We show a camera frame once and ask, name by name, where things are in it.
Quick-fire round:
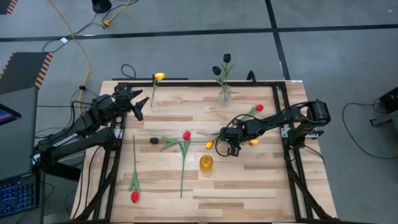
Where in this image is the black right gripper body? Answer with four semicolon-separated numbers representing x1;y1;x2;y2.
219;124;248;147

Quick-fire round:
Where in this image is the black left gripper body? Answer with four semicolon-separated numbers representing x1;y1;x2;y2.
113;85;139;113

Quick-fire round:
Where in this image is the red artificial tulip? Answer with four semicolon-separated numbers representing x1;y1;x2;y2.
128;134;141;204
239;104;265;123
177;130;192;199

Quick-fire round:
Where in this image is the clear slender glass vase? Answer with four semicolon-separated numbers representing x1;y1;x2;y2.
149;93;162;111

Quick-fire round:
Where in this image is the amber glass vase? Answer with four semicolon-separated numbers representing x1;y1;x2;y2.
199;154;215;172

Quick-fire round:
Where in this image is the clear bulbous glass vase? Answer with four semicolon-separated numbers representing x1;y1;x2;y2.
218;84;233;107

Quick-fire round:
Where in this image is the yellow power plug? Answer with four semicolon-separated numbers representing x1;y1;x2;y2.
102;0;133;27

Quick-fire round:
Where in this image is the black floor stand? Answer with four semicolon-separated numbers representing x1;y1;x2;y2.
91;0;113;14

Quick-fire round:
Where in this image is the black hazard striped mat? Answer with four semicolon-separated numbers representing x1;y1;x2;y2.
0;0;19;16
0;52;54;96

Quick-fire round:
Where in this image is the computer monitor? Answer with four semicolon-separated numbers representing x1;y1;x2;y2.
0;103;22;127

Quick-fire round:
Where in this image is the grey side desk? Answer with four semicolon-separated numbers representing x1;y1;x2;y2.
0;86;41;183

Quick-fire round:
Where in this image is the black backlit keyboard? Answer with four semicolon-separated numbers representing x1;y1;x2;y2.
0;179;40;218

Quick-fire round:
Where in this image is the black equipment box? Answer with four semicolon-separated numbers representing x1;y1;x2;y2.
369;86;398;128

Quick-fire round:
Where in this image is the thin black cable loop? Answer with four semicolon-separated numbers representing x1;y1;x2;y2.
120;63;137;80

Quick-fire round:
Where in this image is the yellow hanging cable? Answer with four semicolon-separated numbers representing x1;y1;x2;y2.
48;0;91;108

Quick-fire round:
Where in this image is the black aluminium table frame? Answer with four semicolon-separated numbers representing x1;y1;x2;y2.
60;80;340;224

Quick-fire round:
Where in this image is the black power cable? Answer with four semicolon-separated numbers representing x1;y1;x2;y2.
341;98;398;160

